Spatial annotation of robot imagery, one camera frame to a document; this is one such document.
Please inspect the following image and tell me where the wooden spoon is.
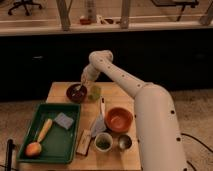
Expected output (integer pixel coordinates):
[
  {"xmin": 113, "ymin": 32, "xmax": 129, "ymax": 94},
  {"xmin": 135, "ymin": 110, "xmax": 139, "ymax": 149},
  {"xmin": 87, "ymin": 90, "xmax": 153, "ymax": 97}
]
[{"xmin": 25, "ymin": 119, "xmax": 53, "ymax": 157}]

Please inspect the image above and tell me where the small metal cup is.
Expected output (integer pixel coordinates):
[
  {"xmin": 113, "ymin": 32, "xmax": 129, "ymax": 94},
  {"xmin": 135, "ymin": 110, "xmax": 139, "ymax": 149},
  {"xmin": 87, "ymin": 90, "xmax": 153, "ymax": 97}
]
[{"xmin": 118, "ymin": 135, "xmax": 132, "ymax": 150}]

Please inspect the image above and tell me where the grey sponge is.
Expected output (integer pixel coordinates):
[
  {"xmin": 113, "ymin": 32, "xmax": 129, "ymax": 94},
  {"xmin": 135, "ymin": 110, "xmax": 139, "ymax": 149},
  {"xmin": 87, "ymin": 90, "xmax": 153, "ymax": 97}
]
[{"xmin": 54, "ymin": 113, "xmax": 74, "ymax": 130}]

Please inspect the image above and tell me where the silver fork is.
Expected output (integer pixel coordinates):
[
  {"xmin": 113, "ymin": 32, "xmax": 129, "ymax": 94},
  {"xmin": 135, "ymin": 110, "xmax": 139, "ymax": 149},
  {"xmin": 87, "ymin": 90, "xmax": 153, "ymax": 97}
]
[{"xmin": 76, "ymin": 84, "xmax": 83, "ymax": 92}]

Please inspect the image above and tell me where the wooden block brush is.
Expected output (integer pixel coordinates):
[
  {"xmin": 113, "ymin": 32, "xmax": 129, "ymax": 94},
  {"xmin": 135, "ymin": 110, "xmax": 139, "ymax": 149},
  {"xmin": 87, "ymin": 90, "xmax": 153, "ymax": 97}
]
[{"xmin": 76, "ymin": 130, "xmax": 91, "ymax": 155}]

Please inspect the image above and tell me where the red object on shelf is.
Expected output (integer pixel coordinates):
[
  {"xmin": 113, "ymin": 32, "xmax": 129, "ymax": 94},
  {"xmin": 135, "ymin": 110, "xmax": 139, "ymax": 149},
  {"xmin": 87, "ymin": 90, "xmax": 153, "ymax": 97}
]
[{"xmin": 79, "ymin": 16, "xmax": 92, "ymax": 25}]

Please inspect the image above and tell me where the orange bowl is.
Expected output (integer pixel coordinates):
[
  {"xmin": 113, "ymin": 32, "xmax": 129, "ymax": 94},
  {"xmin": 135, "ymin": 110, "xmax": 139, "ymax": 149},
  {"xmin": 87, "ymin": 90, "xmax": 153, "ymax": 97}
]
[{"xmin": 105, "ymin": 107, "xmax": 133, "ymax": 133}]

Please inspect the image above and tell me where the white spatula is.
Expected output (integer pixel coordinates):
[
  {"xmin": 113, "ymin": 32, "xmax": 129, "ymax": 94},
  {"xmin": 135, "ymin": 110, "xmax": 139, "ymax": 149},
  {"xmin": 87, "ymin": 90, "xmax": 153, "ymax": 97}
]
[{"xmin": 91, "ymin": 97, "xmax": 106, "ymax": 137}]

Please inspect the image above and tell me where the black post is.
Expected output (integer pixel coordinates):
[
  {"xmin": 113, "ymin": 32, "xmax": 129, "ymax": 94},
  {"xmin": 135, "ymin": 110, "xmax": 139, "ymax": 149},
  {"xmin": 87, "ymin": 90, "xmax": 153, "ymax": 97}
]
[{"xmin": 5, "ymin": 139, "xmax": 14, "ymax": 171}]

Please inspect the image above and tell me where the black cable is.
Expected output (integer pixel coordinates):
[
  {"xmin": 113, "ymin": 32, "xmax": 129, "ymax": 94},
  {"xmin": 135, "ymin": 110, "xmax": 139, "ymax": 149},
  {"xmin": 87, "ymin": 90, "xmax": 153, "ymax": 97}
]
[{"xmin": 180, "ymin": 132, "xmax": 213, "ymax": 171}]

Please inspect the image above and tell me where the green plastic tray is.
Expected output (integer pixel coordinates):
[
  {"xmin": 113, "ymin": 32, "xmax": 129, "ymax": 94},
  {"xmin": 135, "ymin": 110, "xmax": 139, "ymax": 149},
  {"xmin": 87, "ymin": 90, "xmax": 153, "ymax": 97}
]
[{"xmin": 17, "ymin": 103, "xmax": 81, "ymax": 164}]

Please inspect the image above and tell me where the white cup with greens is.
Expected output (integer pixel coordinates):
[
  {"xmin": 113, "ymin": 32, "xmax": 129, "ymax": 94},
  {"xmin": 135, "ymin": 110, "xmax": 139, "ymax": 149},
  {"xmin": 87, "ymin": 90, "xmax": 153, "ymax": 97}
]
[{"xmin": 94, "ymin": 132, "xmax": 113, "ymax": 152}]

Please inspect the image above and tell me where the black office chair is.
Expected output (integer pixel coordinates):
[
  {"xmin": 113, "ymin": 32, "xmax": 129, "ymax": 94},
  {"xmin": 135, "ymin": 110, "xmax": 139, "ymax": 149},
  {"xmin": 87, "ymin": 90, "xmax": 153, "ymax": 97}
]
[{"xmin": 8, "ymin": 0, "xmax": 43, "ymax": 16}]

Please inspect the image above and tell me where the dark purple bowl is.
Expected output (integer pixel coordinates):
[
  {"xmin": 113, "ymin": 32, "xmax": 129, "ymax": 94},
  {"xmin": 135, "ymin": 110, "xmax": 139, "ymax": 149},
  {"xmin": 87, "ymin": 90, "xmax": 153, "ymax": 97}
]
[{"xmin": 66, "ymin": 84, "xmax": 87, "ymax": 103}]

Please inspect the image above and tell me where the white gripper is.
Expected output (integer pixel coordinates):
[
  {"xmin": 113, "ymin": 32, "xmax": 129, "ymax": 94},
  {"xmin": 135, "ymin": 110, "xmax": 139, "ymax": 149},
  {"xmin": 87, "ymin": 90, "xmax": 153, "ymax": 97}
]
[{"xmin": 81, "ymin": 64, "xmax": 98, "ymax": 85}]

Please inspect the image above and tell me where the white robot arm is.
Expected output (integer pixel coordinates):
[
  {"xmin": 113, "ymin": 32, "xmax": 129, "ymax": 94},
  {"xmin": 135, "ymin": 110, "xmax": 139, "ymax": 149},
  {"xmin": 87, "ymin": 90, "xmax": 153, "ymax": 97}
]
[{"xmin": 81, "ymin": 50, "xmax": 188, "ymax": 171}]

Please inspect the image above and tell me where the green plastic cup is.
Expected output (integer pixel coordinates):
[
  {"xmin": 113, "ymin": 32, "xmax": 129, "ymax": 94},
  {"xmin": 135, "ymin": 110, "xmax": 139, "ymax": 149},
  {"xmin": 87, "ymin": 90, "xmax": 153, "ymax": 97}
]
[{"xmin": 88, "ymin": 85, "xmax": 101, "ymax": 101}]

